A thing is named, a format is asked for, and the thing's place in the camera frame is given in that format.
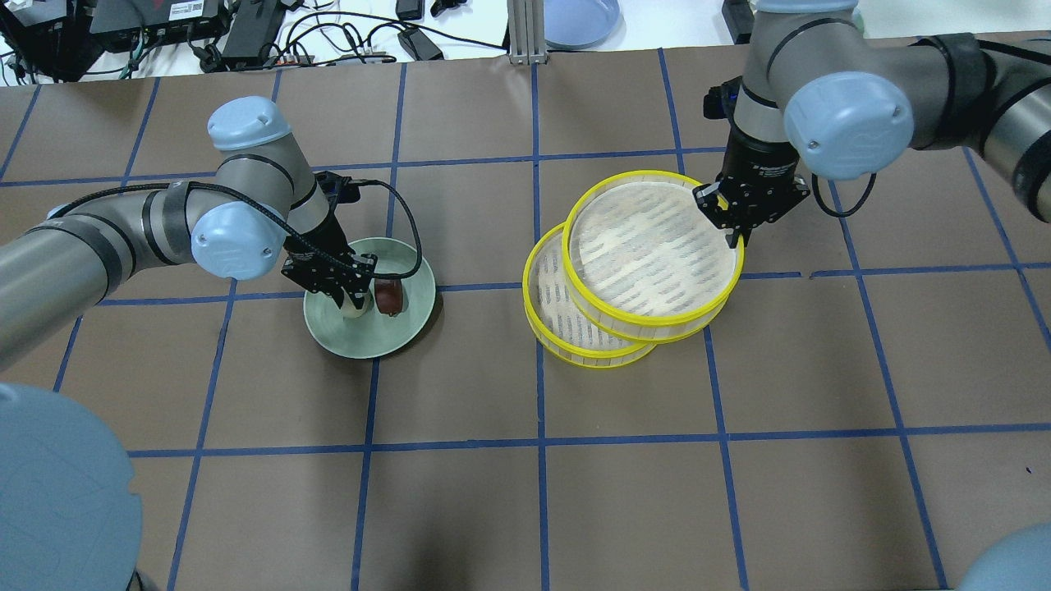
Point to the blue plate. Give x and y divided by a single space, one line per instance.
577 25

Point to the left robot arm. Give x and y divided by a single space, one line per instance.
265 208

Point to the white bun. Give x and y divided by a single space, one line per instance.
359 308

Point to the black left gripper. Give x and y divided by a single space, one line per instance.
328 244

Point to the black power adapter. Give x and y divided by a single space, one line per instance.
418 46

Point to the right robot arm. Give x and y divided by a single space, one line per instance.
815 91

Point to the brown bun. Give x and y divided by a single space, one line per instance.
389 296

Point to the pale green plate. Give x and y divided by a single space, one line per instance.
368 333

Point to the yellow steamer layer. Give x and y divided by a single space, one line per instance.
643 262
557 323

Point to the aluminium frame post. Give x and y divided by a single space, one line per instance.
525 26

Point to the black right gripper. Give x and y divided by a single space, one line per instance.
757 162

